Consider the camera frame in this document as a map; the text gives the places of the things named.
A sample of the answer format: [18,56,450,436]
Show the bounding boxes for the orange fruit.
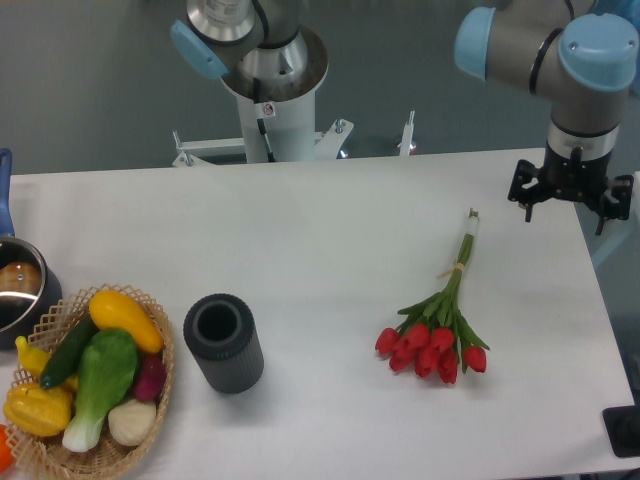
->
[0,424,14,473]

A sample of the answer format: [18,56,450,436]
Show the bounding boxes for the green bok choy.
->
[62,328,138,453]

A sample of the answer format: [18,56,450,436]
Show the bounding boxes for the dark grey ribbed vase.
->
[183,293,264,394]

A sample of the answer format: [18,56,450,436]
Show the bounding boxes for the dark green cucumber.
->
[39,314,98,390]

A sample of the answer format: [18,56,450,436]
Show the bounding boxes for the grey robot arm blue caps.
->
[454,1,639,226]

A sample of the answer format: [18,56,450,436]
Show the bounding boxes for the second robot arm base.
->
[170,1,328,101]

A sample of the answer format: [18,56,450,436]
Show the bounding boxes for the yellow squash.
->
[89,290,164,354]

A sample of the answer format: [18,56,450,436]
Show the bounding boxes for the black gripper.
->
[507,144,634,235]

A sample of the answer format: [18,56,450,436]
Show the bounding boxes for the red tulip bouquet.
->
[374,209,490,385]

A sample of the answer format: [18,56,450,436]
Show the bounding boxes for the blue handled steel pot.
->
[1,148,62,351]

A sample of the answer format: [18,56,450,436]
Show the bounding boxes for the yellow corn cob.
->
[3,383,73,437]

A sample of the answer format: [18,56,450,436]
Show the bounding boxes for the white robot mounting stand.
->
[172,90,354,167]

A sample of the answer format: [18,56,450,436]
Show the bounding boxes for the woven wicker basket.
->
[6,284,174,479]

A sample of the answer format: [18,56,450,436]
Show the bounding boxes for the white garlic bulb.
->
[108,399,156,447]

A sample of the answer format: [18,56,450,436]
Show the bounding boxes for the yellow banana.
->
[15,336,78,392]

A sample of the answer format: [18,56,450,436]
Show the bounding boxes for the black device at table edge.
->
[602,405,639,458]

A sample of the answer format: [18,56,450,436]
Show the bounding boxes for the purple radish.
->
[132,356,167,402]

